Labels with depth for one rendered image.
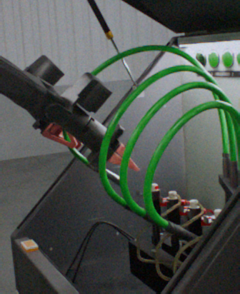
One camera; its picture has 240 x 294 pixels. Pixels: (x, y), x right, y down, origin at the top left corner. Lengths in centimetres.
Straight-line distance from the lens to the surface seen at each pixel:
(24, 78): 97
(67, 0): 781
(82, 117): 106
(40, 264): 121
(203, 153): 147
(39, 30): 765
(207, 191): 149
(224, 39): 130
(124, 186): 93
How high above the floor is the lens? 141
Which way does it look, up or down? 9 degrees down
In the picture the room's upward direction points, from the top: 4 degrees counter-clockwise
